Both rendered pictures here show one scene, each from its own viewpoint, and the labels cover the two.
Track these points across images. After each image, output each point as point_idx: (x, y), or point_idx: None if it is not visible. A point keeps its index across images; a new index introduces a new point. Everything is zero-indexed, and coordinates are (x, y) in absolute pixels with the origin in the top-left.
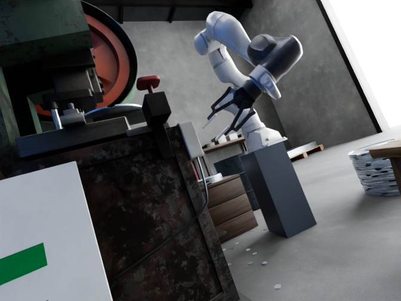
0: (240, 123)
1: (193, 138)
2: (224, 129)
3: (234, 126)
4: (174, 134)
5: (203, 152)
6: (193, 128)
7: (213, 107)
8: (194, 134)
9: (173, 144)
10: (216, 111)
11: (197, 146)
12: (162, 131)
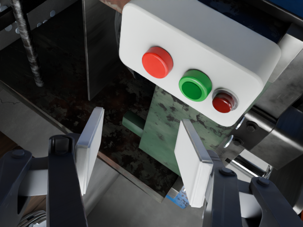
0: (10, 195)
1: (198, 25)
2: (93, 145)
3: (43, 180)
4: (253, 26)
5: (132, 4)
6: (231, 56)
7: (260, 183)
8: (208, 41)
9: (228, 1)
10: (221, 178)
11: (168, 12)
12: (288, 2)
